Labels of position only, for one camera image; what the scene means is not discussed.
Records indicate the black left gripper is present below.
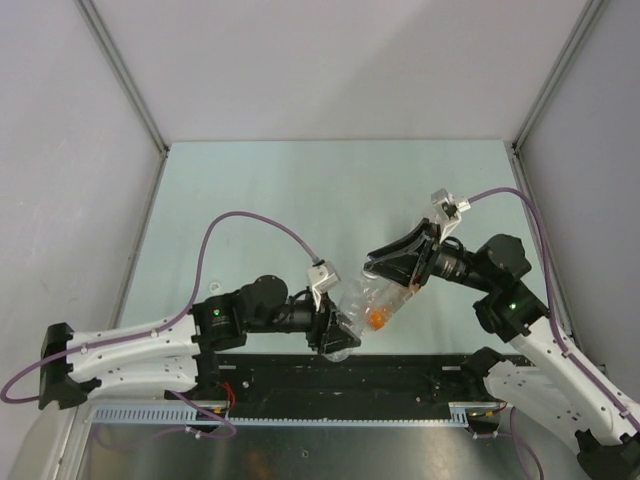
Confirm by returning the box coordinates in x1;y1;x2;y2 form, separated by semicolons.
246;288;360;356

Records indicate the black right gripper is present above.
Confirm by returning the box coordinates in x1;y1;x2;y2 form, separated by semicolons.
366;217;496;293

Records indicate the clear unlabelled plastic bottle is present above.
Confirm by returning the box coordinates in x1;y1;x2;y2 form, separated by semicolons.
324;273;393;362

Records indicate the orange label tea bottle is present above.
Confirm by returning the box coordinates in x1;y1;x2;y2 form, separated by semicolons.
366;283;421;331

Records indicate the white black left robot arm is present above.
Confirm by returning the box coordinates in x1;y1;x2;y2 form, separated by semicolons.
37;275;361;409

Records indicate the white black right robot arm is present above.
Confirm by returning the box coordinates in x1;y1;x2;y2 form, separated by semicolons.
364;220;639;479

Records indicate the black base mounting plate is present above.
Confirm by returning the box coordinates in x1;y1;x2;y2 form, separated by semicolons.
184;353;497;412

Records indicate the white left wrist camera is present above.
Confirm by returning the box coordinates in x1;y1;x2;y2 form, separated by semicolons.
307;260;341;312

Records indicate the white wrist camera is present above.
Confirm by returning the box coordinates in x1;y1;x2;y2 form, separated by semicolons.
431;188;471;242
307;260;341;312

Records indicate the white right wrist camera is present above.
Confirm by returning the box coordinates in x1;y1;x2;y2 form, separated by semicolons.
431;188;471;242

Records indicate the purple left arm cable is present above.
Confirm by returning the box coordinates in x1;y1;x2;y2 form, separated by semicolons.
0;211;324;440

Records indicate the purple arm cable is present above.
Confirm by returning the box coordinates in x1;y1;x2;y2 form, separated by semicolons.
0;211;324;440
467;187;640;479

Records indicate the right aluminium frame post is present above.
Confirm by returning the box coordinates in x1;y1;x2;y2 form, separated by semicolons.
512;0;609;151

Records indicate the aluminium frame post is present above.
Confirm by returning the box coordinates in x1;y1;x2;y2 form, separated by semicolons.
512;0;609;151
74;0;169;155

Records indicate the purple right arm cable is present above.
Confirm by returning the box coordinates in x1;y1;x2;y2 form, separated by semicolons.
467;187;640;479

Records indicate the grey slotted cable duct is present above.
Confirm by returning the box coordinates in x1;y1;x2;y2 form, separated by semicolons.
93;404;468;427

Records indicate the left aluminium frame post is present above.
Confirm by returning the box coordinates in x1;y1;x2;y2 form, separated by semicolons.
74;0;169;155

